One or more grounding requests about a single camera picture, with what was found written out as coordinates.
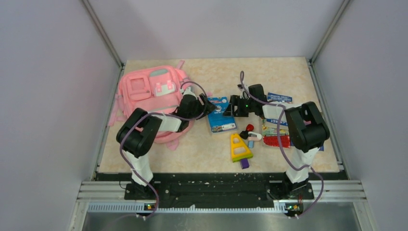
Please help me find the blue card game box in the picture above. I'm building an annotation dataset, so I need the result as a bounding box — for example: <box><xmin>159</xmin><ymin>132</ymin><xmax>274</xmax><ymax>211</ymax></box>
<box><xmin>207</xmin><ymin>96</ymin><xmax>237</xmax><ymax>133</ymax></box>

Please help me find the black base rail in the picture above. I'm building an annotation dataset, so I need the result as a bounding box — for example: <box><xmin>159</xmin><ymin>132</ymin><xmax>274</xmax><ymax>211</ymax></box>
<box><xmin>95</xmin><ymin>172</ymin><xmax>348</xmax><ymax>211</ymax></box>

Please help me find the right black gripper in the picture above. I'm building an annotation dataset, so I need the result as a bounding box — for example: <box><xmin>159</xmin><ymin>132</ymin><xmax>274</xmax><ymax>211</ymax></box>
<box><xmin>222</xmin><ymin>95</ymin><xmax>255</xmax><ymax>118</ymax></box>

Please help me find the pink student backpack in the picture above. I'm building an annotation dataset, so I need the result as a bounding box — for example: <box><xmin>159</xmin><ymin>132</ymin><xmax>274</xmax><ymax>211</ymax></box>
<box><xmin>108</xmin><ymin>61</ymin><xmax>194</xmax><ymax>150</ymax></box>

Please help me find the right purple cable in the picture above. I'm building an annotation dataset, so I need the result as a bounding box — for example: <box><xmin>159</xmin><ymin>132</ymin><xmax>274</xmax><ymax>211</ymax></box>
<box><xmin>239</xmin><ymin>70</ymin><xmax>325</xmax><ymax>219</ymax></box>

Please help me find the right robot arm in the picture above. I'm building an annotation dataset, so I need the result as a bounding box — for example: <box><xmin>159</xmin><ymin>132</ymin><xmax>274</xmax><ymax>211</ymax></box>
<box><xmin>224</xmin><ymin>84</ymin><xmax>330</xmax><ymax>199</ymax></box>

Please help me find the blue story book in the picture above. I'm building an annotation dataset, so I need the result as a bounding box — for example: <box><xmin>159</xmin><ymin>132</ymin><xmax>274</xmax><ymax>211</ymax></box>
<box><xmin>262</xmin><ymin>92</ymin><xmax>293</xmax><ymax>128</ymax></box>

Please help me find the yellow green purple block toy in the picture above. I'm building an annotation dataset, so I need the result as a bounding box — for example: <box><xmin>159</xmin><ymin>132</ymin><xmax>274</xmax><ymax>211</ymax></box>
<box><xmin>230</xmin><ymin>133</ymin><xmax>253</xmax><ymax>169</ymax></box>

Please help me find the red black stamp toy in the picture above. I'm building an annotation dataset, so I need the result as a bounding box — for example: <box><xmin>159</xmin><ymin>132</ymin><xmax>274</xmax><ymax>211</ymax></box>
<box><xmin>239</xmin><ymin>124</ymin><xmax>254</xmax><ymax>140</ymax></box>

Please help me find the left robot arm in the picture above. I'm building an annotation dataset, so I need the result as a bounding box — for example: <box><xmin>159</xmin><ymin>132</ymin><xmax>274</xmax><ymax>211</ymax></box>
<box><xmin>116</xmin><ymin>93</ymin><xmax>216</xmax><ymax>199</ymax></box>

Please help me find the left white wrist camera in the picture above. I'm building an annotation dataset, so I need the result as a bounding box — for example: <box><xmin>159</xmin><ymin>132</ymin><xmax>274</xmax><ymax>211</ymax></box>
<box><xmin>182</xmin><ymin>86</ymin><xmax>196</xmax><ymax>100</ymax></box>

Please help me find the purple cable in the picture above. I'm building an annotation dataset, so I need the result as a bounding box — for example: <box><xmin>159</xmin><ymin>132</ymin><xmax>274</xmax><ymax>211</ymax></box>
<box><xmin>119</xmin><ymin>81</ymin><xmax>209</xmax><ymax>220</ymax></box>
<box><xmin>239</xmin><ymin>70</ymin><xmax>325</xmax><ymax>219</ymax></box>

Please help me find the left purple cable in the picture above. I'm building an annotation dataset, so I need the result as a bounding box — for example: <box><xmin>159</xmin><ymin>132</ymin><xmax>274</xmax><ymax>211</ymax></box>
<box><xmin>119</xmin><ymin>81</ymin><xmax>209</xmax><ymax>220</ymax></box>

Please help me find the red keyboard booklet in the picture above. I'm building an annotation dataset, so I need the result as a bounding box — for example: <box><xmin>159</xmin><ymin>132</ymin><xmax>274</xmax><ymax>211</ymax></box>
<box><xmin>262</xmin><ymin>125</ymin><xmax>291</xmax><ymax>148</ymax></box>

